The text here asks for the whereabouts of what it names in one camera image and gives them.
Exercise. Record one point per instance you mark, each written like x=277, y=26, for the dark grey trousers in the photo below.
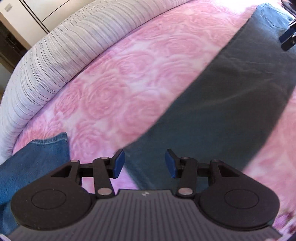
x=229, y=111

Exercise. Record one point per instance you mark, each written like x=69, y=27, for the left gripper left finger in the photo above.
x=105, y=169

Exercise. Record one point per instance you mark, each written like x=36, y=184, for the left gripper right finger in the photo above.
x=184, y=169

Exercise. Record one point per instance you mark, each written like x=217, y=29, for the cream wardrobe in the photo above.
x=30, y=21

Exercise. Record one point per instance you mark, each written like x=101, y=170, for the wardrobe-side wall switch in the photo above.
x=8, y=7

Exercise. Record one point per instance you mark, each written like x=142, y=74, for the blue denim jeans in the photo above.
x=36, y=159

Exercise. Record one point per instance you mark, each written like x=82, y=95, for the pink rose bed sheet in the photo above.
x=118, y=97

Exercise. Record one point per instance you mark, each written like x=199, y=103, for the grey striped duvet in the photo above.
x=57, y=58

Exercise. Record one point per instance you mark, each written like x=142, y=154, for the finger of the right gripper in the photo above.
x=287, y=39

